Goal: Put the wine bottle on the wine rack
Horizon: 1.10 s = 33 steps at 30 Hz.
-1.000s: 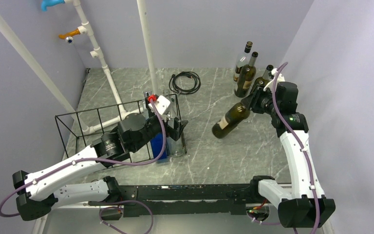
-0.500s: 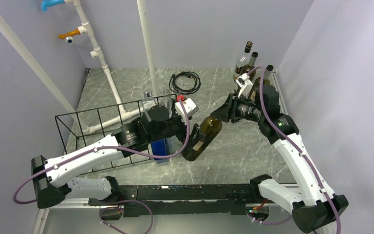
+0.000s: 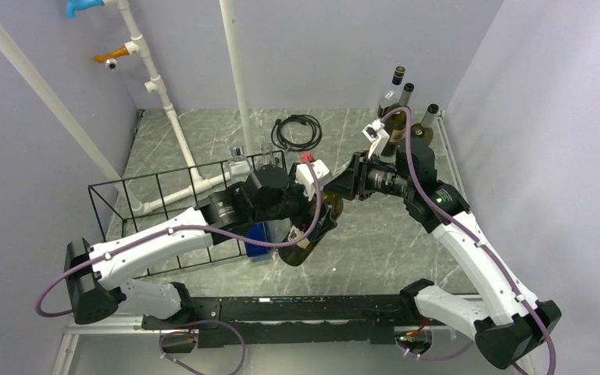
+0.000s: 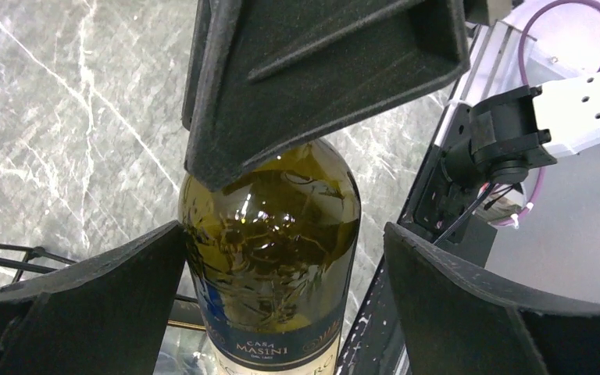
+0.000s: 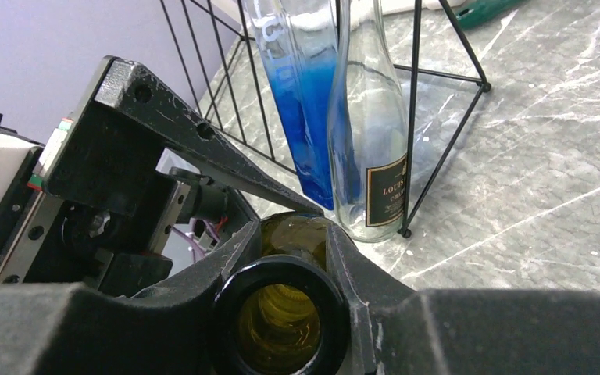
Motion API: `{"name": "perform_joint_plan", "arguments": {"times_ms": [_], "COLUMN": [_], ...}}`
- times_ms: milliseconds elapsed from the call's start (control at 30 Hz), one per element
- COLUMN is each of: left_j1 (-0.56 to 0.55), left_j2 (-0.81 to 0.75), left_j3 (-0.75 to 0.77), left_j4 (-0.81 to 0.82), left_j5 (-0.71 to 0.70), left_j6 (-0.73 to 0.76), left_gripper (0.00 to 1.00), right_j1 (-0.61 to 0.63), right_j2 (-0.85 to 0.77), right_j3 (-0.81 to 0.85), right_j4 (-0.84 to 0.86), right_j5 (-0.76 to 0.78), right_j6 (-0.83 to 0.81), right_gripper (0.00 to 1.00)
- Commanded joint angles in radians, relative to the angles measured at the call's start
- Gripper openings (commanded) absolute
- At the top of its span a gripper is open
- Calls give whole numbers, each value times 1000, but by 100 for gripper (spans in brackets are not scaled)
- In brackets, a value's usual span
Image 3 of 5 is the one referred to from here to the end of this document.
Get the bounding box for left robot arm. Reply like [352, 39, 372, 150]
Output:
[65, 160, 332, 328]

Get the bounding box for dark wine bottle grey cap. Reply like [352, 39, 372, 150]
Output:
[379, 82, 414, 156]

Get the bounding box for white pvc pipe frame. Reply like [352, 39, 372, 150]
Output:
[0, 0, 255, 215]

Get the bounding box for purple cable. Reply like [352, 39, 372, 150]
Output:
[380, 105, 559, 375]
[34, 157, 323, 318]

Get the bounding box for coiled black cable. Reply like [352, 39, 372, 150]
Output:
[270, 114, 323, 152]

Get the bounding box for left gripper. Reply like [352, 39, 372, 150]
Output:
[253, 165, 338, 241]

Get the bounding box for clear glass bottle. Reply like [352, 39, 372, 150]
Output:
[261, 143, 291, 243]

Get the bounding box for blue tap handle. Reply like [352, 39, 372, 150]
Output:
[65, 0, 105, 19]

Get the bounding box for olive green wine bottle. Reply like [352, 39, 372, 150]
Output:
[411, 103, 440, 143]

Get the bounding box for clear bottle black cap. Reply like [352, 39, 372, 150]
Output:
[377, 66, 405, 118]

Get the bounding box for blue square glass bottle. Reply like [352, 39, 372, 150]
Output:
[226, 146, 273, 259]

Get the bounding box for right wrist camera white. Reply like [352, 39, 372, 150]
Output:
[362, 119, 390, 159]

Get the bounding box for black wire wine rack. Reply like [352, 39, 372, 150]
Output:
[87, 150, 293, 280]

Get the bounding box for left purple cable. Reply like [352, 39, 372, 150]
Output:
[34, 157, 323, 318]

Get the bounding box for dark green wine bottle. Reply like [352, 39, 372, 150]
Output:
[277, 191, 345, 267]

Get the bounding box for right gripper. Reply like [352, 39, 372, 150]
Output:
[323, 149, 413, 201]

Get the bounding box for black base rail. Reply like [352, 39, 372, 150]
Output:
[141, 295, 425, 348]

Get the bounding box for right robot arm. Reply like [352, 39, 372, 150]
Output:
[323, 137, 562, 370]

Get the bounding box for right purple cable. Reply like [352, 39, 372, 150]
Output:
[380, 105, 559, 375]

